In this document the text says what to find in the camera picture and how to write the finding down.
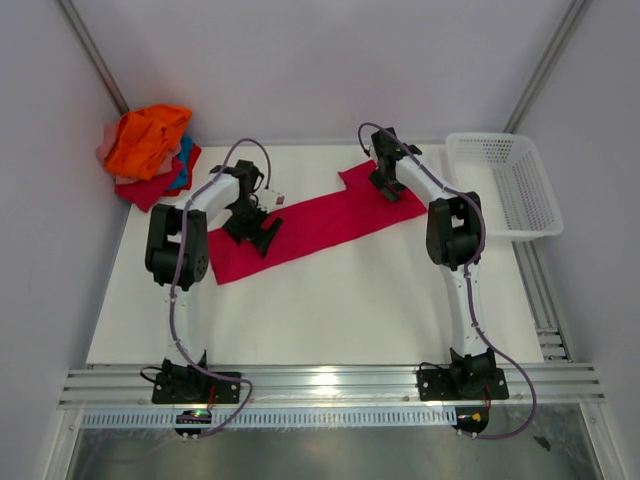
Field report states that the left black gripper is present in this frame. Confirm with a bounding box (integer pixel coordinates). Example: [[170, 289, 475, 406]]
[[223, 198, 282, 258]]

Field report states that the magenta pink t-shirt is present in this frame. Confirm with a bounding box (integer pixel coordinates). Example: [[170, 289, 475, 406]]
[[208, 160, 427, 285]]

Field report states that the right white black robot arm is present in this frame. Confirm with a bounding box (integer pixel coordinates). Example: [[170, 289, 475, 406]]
[[369, 128, 495, 399]]

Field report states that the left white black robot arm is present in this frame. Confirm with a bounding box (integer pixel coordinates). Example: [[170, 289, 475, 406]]
[[145, 160, 282, 404]]

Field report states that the white perforated plastic basket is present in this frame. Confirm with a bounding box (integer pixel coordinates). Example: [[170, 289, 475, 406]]
[[445, 132, 564, 242]]

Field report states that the blue t-shirt in pile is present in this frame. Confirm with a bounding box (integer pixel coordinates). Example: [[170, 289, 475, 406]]
[[165, 136, 195, 196]]

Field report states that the red t-shirt at bottom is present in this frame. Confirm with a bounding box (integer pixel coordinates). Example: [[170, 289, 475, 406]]
[[114, 144, 202, 212]]

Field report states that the orange folded t-shirt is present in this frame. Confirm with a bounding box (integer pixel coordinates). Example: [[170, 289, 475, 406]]
[[103, 104, 193, 180]]

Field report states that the pink t-shirt under orange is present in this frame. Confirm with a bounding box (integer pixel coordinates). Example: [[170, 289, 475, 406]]
[[95, 123, 118, 165]]

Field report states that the left controller board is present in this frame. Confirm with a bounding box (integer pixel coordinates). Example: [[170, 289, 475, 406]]
[[174, 409, 212, 437]]

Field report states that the controller board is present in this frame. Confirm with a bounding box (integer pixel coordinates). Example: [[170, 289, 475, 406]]
[[174, 409, 212, 437], [453, 407, 490, 438]]

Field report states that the right controller board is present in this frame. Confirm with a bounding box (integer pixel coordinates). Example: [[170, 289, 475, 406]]
[[453, 407, 490, 438]]

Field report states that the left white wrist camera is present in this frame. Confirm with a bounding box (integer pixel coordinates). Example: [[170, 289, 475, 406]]
[[257, 188, 285, 212]]

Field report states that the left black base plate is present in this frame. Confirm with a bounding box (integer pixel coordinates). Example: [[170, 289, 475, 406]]
[[151, 369, 240, 405]]

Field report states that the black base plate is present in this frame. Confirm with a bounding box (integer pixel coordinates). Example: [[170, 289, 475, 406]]
[[151, 369, 240, 405], [416, 368, 510, 401]]

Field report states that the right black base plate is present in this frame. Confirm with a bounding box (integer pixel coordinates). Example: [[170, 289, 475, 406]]
[[416, 368, 510, 401]]

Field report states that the slotted grey cable duct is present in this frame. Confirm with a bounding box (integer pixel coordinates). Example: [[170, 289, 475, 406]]
[[80, 406, 455, 429]]

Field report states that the aluminium front rail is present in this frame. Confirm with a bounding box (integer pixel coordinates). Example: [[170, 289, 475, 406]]
[[58, 362, 605, 409]]

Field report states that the right corner metal post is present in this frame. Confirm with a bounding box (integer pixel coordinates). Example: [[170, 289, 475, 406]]
[[503, 0, 593, 134]]

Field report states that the corner metal post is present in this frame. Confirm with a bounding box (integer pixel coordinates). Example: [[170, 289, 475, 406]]
[[54, 0, 129, 115], [503, 0, 593, 134]]

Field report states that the left corner metal post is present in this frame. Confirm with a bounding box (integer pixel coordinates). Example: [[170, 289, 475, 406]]
[[54, 0, 129, 115]]

